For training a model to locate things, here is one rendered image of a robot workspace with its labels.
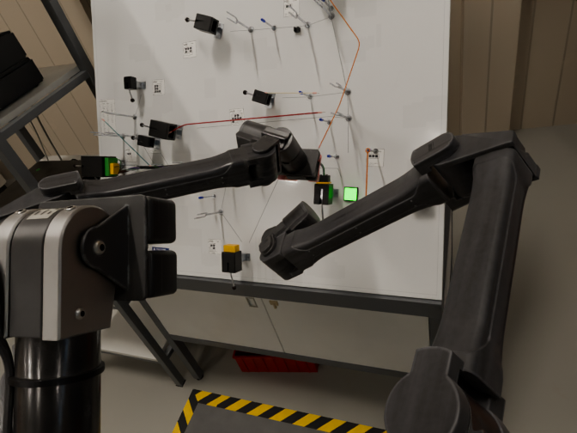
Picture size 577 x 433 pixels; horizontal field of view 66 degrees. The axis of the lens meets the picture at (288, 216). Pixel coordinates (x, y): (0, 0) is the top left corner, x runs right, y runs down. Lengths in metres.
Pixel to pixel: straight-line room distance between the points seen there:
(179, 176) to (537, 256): 2.10
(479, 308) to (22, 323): 0.40
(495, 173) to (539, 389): 1.63
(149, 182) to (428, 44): 0.79
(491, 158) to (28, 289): 0.53
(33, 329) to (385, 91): 1.10
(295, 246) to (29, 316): 0.59
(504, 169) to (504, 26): 2.47
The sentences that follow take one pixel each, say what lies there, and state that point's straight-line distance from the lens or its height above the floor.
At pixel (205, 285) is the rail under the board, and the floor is 0.84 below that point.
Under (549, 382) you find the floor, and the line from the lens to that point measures 2.20.
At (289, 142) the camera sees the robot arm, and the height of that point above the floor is 1.43.
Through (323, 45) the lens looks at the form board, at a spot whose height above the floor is 1.44.
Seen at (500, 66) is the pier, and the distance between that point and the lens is 3.15.
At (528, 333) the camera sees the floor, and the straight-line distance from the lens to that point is 2.31.
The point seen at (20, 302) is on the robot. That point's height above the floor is 1.72.
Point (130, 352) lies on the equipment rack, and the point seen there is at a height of 0.24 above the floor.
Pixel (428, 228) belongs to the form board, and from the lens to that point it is 1.24.
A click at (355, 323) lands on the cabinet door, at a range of 1.50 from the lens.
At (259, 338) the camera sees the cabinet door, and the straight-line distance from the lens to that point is 1.77.
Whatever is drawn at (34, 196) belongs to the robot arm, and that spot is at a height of 1.52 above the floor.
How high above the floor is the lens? 1.88
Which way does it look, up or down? 39 degrees down
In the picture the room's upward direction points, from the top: 17 degrees counter-clockwise
